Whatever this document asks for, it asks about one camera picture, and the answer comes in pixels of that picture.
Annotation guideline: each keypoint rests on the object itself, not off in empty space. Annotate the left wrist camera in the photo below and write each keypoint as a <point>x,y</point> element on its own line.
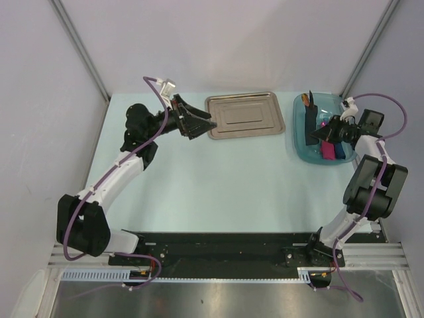
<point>167,88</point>

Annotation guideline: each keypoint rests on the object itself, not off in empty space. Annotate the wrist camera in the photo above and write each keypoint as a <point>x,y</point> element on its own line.
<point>167,88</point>
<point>350,109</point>

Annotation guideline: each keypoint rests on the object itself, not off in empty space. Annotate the white cable duct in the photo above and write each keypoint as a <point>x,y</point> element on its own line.
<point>136,276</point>

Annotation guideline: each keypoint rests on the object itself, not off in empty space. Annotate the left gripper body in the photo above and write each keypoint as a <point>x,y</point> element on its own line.
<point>175,121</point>

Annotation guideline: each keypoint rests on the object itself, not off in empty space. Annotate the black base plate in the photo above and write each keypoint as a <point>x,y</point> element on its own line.
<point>231,256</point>

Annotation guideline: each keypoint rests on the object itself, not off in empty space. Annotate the pink rolled napkin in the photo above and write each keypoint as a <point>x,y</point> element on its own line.
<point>328,151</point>

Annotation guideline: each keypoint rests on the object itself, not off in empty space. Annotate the blue rolled napkin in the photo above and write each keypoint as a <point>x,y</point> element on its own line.
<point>339,151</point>

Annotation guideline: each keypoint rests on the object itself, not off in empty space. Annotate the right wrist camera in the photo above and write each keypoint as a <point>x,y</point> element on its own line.
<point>350,109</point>

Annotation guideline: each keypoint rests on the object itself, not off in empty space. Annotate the blue plastic bin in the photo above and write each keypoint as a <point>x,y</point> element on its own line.
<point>328,105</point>

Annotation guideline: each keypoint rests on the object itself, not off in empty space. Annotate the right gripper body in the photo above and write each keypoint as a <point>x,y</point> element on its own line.
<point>341,130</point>

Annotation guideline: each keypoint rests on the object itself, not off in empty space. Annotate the aluminium frame rail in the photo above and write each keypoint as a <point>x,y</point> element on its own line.
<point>74,36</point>

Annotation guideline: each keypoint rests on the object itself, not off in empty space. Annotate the silver metal tray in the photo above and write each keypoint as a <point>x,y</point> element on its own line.
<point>245,115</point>

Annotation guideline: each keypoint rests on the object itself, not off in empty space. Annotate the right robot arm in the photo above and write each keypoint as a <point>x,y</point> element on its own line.
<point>375,186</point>

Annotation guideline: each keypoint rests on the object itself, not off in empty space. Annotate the black paper napkin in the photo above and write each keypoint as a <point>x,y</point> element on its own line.
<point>310,125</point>

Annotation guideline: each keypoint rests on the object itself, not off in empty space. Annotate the iridescent spoon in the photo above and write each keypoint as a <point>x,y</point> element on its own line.
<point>305,99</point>

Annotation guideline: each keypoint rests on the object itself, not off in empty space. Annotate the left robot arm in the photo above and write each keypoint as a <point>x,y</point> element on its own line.
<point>81,219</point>

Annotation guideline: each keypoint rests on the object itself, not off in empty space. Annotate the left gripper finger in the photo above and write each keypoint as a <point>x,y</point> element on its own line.
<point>196,128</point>
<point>190,112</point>

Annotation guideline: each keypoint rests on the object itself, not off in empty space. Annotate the dark knife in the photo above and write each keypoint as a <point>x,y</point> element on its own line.
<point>311,100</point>

